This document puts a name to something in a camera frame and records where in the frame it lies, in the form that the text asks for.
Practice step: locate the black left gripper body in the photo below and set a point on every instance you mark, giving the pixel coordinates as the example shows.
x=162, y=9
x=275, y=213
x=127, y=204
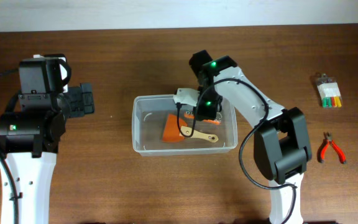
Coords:
x=79, y=103

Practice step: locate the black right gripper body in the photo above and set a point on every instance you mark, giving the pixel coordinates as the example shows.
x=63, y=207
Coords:
x=209, y=103

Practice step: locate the orange scraper with wooden handle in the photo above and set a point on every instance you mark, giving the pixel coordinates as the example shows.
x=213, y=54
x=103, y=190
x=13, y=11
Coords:
x=177, y=129

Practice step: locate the clear plastic container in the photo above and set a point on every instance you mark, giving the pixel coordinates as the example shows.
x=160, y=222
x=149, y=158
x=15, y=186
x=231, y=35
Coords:
x=148, y=122

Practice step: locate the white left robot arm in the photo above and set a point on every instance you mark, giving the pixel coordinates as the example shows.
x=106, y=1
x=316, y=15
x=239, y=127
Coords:
x=31, y=127

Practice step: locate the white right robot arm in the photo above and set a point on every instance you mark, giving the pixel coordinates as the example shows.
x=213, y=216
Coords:
x=281, y=141

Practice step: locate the clear pack of coloured pieces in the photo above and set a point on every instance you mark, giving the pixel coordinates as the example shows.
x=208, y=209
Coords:
x=329, y=92

